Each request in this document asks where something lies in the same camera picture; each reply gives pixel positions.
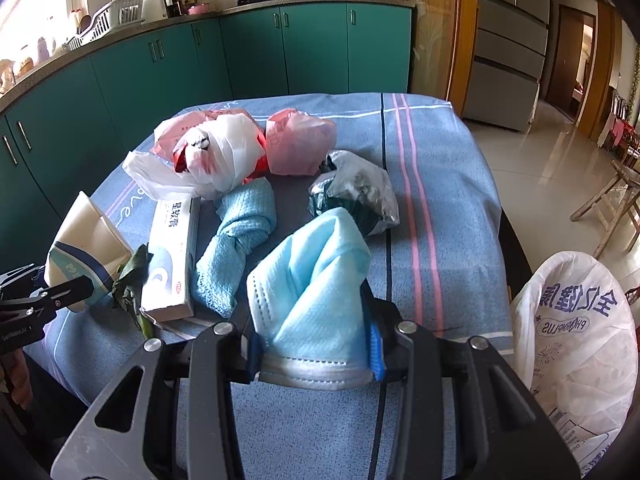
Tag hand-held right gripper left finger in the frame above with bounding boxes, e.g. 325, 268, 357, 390
50, 321, 263, 480

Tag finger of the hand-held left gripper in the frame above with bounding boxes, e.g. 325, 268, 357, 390
0, 264, 45, 292
27, 274, 96, 313

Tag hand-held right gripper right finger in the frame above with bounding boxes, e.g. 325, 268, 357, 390
357, 280, 583, 480

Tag cream paper carton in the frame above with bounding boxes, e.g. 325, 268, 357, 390
44, 191, 135, 313

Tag blue face mask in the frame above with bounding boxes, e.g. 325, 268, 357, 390
246, 206, 381, 391

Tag clear bag with dark contents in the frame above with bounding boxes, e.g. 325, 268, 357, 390
307, 150, 401, 237

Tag pink printed plastic bag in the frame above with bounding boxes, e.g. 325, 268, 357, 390
265, 108, 338, 177

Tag person's left forearm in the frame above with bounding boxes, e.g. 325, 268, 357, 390
0, 349, 36, 436

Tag green leaf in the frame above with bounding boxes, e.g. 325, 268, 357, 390
110, 244, 157, 338

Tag white ointment box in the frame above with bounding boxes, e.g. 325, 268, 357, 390
140, 197, 202, 323

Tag light blue knotted cloth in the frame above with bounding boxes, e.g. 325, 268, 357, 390
191, 178, 277, 320

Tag blue striped tablecloth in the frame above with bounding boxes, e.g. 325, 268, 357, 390
22, 92, 516, 480

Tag red snack wrapper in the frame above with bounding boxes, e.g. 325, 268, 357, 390
244, 130, 271, 185

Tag small pink plastic bag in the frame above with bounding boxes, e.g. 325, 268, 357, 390
152, 109, 223, 158

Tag white plastic bag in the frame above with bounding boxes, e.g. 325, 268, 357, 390
122, 112, 268, 202

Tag white dish rack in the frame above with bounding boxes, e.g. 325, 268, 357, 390
62, 0, 148, 51

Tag wooden folding table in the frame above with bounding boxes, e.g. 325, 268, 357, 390
570, 160, 640, 258

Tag teal kitchen cabinets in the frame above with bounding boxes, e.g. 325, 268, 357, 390
0, 2, 413, 271

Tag wooden framed glass door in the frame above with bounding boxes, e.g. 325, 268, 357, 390
392, 0, 478, 116

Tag silver refrigerator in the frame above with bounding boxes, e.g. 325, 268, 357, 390
462, 0, 551, 131

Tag brown room door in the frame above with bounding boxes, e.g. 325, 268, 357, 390
544, 5, 598, 121

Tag grey kitchen countertop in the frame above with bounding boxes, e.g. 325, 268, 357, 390
0, 0, 417, 113

